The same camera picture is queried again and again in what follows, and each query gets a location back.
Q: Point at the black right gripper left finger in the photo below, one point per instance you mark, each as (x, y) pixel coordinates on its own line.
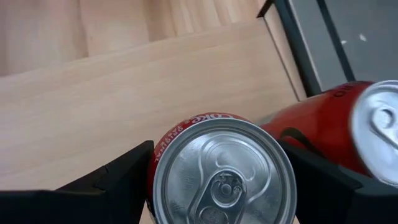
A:
(77, 205)

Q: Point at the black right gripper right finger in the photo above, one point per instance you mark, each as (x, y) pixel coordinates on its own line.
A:
(326, 199)

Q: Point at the red can with black lettering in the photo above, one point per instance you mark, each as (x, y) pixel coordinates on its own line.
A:
(320, 130)

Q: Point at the red Coca-Cola original can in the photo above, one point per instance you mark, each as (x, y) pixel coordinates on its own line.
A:
(224, 174)

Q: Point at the wooden shelf with black frame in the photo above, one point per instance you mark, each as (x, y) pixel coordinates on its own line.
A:
(124, 109)

